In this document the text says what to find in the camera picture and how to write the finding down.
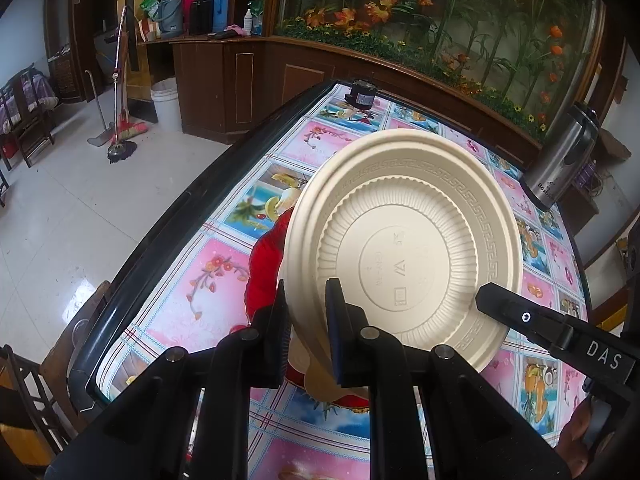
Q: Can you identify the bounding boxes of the grey kettle on counter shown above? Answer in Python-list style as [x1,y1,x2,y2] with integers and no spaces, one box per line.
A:
[155,0,183,39]

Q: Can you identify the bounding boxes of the beige bowl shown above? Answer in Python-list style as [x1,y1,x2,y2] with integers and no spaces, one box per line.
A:
[281,129,523,370]
[286,334,352,403]

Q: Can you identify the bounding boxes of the wooden side counter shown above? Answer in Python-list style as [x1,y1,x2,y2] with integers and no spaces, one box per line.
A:
[136,36,541,167]

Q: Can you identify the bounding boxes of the steel thermos jug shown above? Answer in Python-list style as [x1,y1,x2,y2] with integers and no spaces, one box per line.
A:
[520,102,600,211]

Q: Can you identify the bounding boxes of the small black jar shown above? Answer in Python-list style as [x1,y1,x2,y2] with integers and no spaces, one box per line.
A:
[345,79,378,110]

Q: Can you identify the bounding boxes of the blue container on counter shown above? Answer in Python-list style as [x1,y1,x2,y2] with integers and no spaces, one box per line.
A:
[213,0,229,32]

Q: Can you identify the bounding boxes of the white bucket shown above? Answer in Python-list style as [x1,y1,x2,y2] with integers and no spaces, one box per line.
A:
[151,77,182,132]

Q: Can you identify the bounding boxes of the colourful fruit tablecloth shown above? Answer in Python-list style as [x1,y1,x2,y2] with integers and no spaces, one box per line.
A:
[96,83,589,480]

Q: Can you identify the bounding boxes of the person's right hand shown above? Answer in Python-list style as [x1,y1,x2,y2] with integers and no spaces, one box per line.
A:
[555,399,591,478]

